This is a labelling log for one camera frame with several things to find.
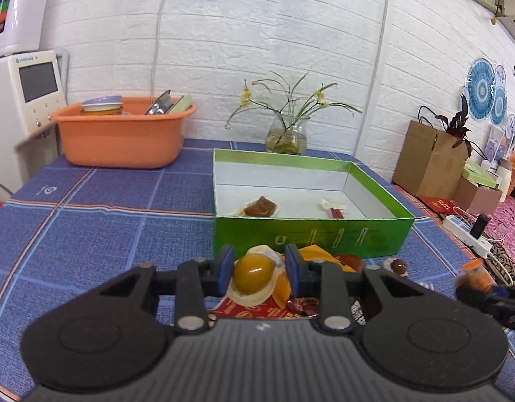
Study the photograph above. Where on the green white flat box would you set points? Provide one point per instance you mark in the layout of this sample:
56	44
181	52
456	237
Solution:
479	174

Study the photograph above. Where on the blue plaid tablecloth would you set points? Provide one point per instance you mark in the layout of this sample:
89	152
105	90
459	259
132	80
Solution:
94	217

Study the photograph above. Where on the white power strip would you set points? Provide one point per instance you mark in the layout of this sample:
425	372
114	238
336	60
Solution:
465	230

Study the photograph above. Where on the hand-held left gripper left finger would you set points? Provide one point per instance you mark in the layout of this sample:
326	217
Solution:
227	270

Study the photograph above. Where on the small white red snack packet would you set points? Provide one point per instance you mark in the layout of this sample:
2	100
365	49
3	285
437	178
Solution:
333	211

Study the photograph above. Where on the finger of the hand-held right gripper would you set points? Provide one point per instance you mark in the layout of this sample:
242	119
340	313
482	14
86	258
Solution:
501	292
475	297

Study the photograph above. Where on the bowls in basin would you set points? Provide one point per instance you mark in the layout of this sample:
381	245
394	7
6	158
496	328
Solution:
101	104

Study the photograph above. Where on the glass vase with flowers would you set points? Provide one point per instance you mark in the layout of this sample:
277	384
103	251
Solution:
284	140

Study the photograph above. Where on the brown meat snack packet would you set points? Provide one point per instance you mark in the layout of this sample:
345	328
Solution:
261	208

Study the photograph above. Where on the steel bowl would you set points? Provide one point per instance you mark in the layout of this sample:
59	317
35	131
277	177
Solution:
159	104

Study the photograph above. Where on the orange plastic basin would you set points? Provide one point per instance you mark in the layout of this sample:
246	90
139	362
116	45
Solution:
119	140

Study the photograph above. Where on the shiny brown snack wrapper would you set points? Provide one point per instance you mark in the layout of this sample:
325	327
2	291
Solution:
302	304

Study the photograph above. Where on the green cardboard box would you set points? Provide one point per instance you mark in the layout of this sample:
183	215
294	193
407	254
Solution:
307	232

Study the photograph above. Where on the dark red nut snack packet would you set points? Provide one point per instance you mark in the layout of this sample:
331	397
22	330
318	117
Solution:
249	312

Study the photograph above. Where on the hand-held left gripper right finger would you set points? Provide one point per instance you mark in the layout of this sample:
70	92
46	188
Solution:
292	270

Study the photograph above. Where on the white appliance with colourful panel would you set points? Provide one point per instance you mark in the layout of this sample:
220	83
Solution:
14	4

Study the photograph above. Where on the red booklet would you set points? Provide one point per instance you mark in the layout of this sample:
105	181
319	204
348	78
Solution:
440	205

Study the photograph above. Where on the small blue round wall decoration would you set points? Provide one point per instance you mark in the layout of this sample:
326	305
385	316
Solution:
498	100

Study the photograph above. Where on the purple leaf plant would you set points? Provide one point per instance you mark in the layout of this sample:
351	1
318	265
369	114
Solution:
456	127

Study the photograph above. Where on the black charger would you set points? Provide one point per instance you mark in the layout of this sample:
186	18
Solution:
479	226

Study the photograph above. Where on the large blue round wall decoration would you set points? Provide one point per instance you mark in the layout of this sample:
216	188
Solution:
480	90

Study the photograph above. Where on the braised egg snack packet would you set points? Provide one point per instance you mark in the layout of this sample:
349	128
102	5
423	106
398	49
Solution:
253	274

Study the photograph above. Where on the small cardboard box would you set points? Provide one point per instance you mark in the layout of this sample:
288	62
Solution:
477	197

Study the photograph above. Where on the white wall pipe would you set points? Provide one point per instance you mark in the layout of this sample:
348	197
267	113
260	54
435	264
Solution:
161	16
377	50

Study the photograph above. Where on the white appliance with screen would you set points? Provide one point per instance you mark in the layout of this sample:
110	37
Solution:
35	88

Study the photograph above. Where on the light green bowl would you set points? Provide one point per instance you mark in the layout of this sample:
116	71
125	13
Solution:
183	104

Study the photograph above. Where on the brown paper bag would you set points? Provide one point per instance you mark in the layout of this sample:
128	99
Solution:
425	163

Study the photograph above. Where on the pink patterned cloth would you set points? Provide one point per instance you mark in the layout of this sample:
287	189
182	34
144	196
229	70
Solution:
509	226

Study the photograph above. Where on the orange snack packet black print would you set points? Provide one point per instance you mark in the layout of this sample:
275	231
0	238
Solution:
473	272

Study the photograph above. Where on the white thermos bottle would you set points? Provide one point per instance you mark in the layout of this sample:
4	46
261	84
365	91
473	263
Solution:
505	178

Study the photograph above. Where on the small brown egg snack packet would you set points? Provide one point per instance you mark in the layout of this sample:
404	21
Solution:
398	266

